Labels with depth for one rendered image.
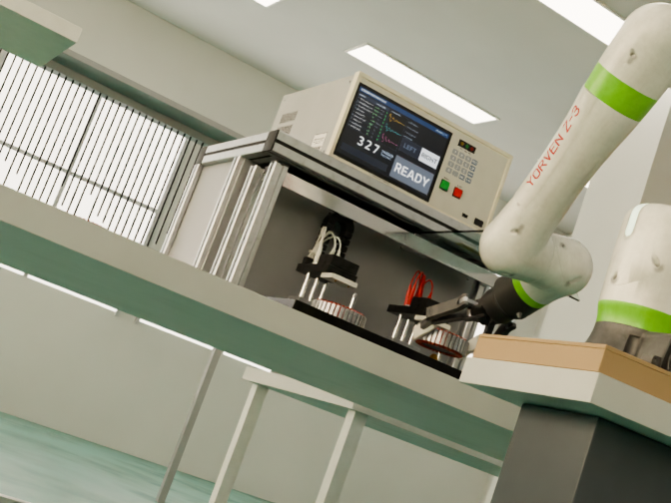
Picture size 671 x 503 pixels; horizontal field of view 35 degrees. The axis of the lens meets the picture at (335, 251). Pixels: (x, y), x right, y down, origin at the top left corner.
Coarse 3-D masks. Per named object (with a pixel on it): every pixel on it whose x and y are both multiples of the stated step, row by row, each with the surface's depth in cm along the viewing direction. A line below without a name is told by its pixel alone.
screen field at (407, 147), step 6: (402, 138) 234; (402, 144) 234; (408, 144) 235; (414, 144) 235; (402, 150) 234; (408, 150) 235; (414, 150) 235; (420, 150) 236; (426, 150) 237; (414, 156) 235; (420, 156) 236; (426, 156) 237; (432, 156) 238; (426, 162) 237; (432, 162) 238
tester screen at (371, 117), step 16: (368, 96) 230; (352, 112) 228; (368, 112) 230; (384, 112) 232; (400, 112) 234; (352, 128) 228; (368, 128) 230; (384, 128) 232; (400, 128) 234; (416, 128) 236; (432, 128) 238; (352, 144) 228; (384, 144) 232; (416, 144) 236; (432, 144) 238; (384, 160) 232; (416, 160) 236; (384, 176) 232; (416, 192) 236
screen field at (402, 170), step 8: (400, 160) 234; (392, 168) 233; (400, 168) 234; (408, 168) 235; (416, 168) 236; (392, 176) 233; (400, 176) 234; (408, 176) 235; (416, 176) 236; (424, 176) 237; (432, 176) 238; (408, 184) 235; (416, 184) 236; (424, 184) 237; (424, 192) 237
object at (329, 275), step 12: (300, 264) 228; (312, 264) 223; (324, 264) 218; (336, 264) 217; (348, 264) 218; (312, 276) 229; (324, 276) 217; (336, 276) 215; (348, 276) 218; (312, 288) 226; (324, 288) 227; (312, 300) 225
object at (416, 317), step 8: (416, 296) 232; (392, 304) 238; (416, 304) 230; (424, 304) 227; (432, 304) 228; (392, 312) 238; (400, 312) 234; (408, 312) 231; (416, 312) 228; (424, 312) 227; (400, 320) 235; (408, 320) 236; (416, 320) 237; (440, 328) 229; (448, 328) 227; (392, 336) 234; (400, 336) 236
